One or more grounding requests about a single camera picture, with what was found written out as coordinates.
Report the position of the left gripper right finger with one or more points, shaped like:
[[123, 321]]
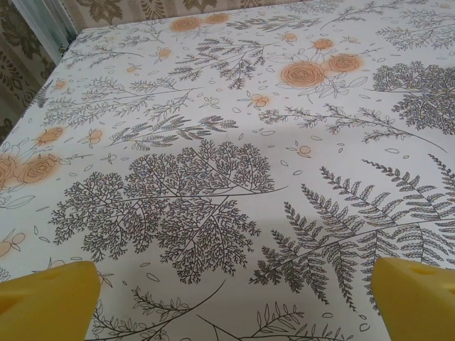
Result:
[[416, 305]]

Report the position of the floral print tablecloth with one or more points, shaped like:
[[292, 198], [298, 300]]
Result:
[[227, 124]]

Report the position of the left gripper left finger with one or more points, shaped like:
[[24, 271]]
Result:
[[46, 305]]

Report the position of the aluminium frame post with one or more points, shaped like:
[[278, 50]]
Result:
[[46, 25]]

